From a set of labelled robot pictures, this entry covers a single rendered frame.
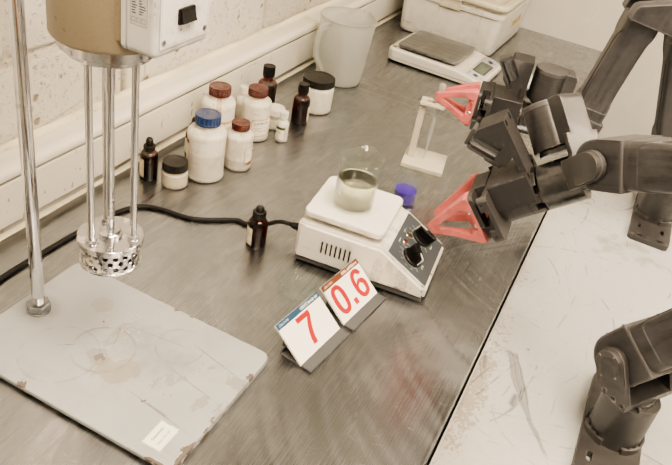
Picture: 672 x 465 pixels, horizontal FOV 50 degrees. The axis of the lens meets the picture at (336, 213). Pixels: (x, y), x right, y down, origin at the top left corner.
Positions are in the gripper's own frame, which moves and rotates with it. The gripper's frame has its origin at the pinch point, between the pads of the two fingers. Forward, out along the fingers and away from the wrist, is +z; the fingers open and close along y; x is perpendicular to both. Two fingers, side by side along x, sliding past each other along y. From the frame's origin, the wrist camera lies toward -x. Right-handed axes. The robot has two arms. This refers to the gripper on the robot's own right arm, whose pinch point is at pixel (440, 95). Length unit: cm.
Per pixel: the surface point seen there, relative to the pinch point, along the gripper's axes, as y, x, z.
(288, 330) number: 60, 11, 8
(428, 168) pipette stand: 3.5, 13.3, -1.5
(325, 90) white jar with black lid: -8.3, 8.6, 23.1
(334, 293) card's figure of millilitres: 50, 11, 5
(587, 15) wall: -106, 5, -32
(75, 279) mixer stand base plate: 60, 13, 37
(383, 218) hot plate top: 37.7, 5.4, 1.7
